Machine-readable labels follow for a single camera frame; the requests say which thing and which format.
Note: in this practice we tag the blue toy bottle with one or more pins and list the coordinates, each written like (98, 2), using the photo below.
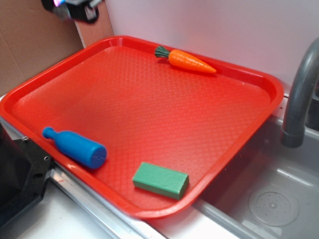
(82, 150)

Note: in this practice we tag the red plastic tray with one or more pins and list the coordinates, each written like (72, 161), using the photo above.
(142, 109)

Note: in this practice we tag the grey faucet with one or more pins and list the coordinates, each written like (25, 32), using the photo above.
(302, 108)

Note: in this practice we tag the orange toy carrot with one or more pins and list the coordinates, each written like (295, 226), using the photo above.
(184, 60)

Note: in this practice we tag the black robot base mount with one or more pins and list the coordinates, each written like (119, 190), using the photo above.
(24, 170)

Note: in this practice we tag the green rectangular block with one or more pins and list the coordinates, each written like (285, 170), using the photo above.
(161, 180)

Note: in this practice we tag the grey plastic sink basin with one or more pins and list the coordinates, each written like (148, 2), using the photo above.
(268, 191)

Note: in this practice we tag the brown cardboard panel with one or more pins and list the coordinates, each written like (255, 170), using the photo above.
(32, 39)

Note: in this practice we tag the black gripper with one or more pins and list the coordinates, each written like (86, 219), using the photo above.
(77, 10)

